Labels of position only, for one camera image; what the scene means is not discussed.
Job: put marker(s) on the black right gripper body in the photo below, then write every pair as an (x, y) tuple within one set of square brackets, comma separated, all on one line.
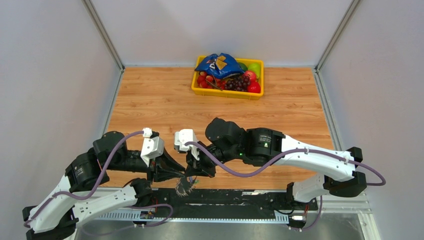
[(205, 163)]

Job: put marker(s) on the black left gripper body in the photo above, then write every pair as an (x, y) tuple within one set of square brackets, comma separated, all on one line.
[(152, 163)]

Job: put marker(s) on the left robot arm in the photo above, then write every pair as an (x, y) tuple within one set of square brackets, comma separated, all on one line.
[(71, 204)]

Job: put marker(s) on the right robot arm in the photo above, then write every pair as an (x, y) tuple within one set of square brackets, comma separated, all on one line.
[(247, 152)]

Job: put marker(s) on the yellow plastic bin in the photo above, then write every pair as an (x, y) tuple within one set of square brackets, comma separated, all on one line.
[(228, 93)]

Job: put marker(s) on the red cherry cluster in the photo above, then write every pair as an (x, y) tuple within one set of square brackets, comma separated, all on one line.
[(207, 81)]

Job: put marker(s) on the purple grape bunch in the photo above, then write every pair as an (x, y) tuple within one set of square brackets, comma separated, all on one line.
[(238, 83)]

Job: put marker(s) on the red tomato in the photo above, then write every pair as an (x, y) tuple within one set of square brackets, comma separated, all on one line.
[(254, 87)]

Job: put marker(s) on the red apple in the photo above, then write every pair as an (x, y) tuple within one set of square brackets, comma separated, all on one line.
[(250, 76)]

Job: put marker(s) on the blue chips bag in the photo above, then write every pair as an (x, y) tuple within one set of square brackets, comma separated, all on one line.
[(219, 66)]

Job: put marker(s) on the dark green avocado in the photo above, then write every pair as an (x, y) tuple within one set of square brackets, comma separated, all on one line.
[(243, 66)]

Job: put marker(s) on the green apple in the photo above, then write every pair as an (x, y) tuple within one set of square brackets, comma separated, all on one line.
[(256, 69)]

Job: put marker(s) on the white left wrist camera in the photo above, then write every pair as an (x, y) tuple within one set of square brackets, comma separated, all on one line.
[(152, 146)]

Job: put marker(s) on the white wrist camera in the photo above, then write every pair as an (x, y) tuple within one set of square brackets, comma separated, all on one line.
[(181, 142), (152, 146)]

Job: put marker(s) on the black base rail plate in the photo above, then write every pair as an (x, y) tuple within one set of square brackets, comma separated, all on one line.
[(222, 204)]

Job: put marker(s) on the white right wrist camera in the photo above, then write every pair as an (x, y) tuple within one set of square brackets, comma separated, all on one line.
[(181, 142)]

